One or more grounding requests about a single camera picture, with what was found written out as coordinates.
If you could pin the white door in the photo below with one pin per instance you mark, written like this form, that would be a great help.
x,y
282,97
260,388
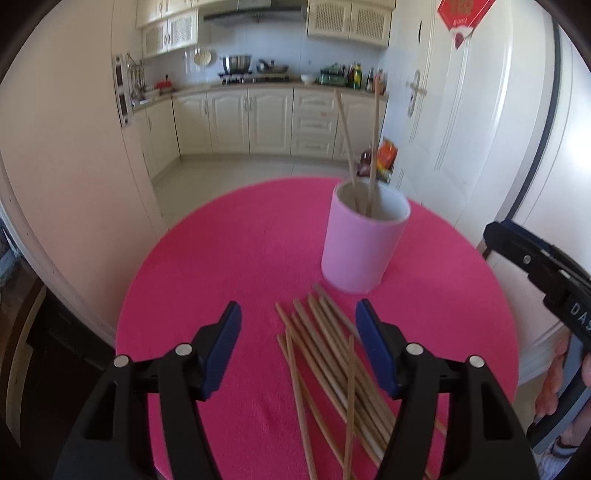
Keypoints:
x,y
461,115

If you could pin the pile of wooden chopsticks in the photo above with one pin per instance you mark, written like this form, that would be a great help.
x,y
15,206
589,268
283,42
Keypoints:
x,y
323,350

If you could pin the pink cup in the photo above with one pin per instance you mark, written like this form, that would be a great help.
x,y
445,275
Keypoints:
x,y
355,249

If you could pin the dark sauce bottle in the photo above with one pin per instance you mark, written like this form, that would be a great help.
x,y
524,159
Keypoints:
x,y
370,82

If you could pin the orange snack bags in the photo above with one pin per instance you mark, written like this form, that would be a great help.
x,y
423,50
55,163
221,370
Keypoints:
x,y
387,157

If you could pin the red pot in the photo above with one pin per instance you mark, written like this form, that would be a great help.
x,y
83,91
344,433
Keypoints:
x,y
164,86

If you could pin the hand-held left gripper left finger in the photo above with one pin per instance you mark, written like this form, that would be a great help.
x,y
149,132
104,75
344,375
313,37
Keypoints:
x,y
226,341

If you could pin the red-label bottle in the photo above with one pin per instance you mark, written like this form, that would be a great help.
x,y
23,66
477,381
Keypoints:
x,y
382,83

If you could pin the steel pot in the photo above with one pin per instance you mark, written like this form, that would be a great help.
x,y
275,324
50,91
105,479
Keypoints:
x,y
236,63

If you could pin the cream lattice upper cabinets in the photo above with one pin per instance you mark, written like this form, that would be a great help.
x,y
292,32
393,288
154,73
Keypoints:
x,y
168,32
348,21

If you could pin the gas stove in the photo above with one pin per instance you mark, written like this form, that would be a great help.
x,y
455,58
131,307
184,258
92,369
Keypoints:
x,y
254,79

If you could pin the person's right hand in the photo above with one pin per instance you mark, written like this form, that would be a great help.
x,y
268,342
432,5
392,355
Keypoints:
x,y
551,378

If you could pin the white bowl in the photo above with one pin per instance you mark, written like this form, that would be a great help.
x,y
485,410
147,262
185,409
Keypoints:
x,y
308,79

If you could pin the yellow-green bottle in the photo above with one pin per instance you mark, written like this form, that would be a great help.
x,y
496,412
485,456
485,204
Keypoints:
x,y
354,76

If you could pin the metal door lock plate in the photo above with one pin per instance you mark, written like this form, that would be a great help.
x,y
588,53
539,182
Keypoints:
x,y
122,92

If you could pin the hanging utensil rack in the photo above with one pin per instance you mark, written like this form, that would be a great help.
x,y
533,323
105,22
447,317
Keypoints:
x,y
136,76

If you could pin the pink round tablecloth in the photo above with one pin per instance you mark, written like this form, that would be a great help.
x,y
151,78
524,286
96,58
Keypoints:
x,y
258,258

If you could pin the cream sliding door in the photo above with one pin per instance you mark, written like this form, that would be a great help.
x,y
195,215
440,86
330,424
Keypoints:
x,y
69,161

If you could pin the long bamboo chopstick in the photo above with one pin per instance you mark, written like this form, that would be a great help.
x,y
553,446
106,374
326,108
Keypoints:
x,y
375,138
345,134

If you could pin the cream lower kitchen cabinets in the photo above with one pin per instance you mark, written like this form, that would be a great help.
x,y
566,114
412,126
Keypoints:
x,y
270,120

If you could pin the range hood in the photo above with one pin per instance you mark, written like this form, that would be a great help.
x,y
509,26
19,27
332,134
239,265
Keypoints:
x,y
254,11

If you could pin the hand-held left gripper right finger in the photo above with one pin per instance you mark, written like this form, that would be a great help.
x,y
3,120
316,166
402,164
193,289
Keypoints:
x,y
375,350

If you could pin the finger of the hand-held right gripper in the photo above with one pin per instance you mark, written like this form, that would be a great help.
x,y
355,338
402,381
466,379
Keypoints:
x,y
521,244

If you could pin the dark wok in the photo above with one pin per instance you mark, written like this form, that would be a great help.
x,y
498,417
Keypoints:
x,y
272,68

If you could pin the white wall colander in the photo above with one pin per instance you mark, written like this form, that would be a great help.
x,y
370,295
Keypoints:
x,y
203,57

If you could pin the red paper decoration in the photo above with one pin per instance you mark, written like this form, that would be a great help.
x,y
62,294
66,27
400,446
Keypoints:
x,y
464,16

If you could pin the cooking oil bottle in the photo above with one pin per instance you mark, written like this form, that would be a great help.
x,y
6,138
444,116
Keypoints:
x,y
366,161

